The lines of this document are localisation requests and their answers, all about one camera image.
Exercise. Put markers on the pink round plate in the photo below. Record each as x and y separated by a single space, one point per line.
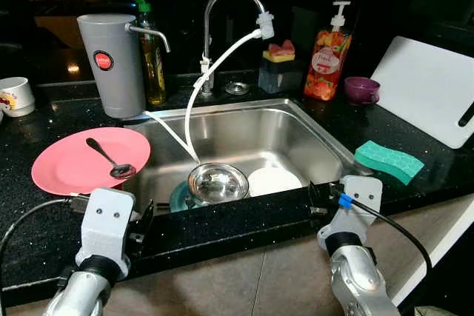
70 164

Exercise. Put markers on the white cutting board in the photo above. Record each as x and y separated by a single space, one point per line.
422 86

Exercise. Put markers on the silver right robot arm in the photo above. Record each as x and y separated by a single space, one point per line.
359 286

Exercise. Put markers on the orange soap pump bottle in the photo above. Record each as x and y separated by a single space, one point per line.
326 68

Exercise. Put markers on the stainless steel sink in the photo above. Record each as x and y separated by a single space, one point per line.
252 135

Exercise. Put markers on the dark sponge holder box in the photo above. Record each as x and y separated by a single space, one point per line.
280 78

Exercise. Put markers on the green sponge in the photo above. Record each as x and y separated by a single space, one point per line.
389 160

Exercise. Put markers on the stainless steel bowl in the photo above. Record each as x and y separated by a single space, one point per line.
218 183

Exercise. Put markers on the purple cup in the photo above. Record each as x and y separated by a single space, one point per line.
361 91

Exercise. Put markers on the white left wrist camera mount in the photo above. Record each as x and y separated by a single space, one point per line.
107 220

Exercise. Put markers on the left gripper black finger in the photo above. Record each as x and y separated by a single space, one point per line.
147 214

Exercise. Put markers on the metal spoon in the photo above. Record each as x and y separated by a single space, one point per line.
122 171

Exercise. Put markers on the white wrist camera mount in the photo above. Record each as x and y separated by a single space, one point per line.
363 194
107 220

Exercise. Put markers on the teal bowl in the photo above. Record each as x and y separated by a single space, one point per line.
179 197

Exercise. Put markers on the thin white tube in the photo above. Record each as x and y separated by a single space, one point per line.
170 137

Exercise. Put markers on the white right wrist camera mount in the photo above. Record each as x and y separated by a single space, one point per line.
363 194

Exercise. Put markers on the yellow and pink sponge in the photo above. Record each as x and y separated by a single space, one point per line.
279 54

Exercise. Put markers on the oil bottle with green cap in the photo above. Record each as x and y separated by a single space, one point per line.
154 72

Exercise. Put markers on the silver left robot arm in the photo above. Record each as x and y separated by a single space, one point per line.
74 301

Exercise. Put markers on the white plate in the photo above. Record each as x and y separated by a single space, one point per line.
275 181

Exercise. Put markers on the round metal counter cap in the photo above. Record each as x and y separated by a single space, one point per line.
237 88

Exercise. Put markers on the grey water filter canister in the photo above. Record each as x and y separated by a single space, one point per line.
111 86

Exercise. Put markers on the white printed mug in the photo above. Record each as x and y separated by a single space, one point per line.
16 98

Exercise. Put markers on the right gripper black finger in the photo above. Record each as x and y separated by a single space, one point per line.
313 192

